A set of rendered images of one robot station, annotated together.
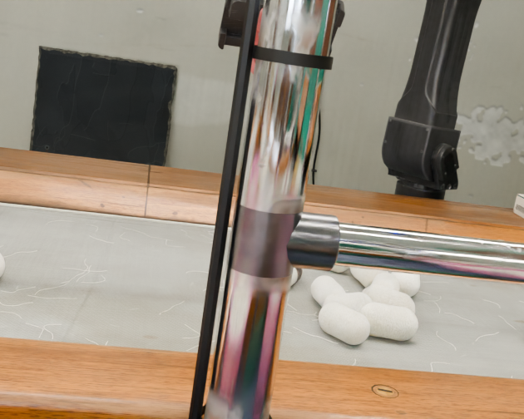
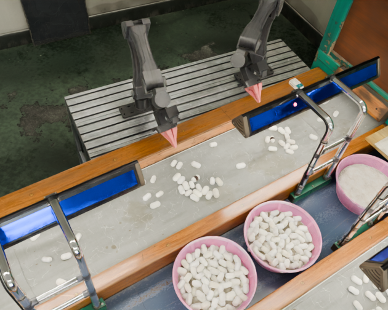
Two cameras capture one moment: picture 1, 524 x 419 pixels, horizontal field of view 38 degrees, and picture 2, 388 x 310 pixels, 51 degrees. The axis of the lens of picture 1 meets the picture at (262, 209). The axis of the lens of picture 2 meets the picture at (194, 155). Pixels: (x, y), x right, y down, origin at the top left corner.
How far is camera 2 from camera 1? 137 cm
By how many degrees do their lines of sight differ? 45
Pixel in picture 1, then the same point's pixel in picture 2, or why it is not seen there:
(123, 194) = (228, 125)
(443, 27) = (265, 32)
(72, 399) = (286, 189)
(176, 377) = (289, 180)
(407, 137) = (256, 58)
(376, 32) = not seen: outside the picture
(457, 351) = (302, 147)
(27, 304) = (252, 168)
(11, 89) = not seen: outside the picture
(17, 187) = (212, 133)
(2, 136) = not seen: outside the picture
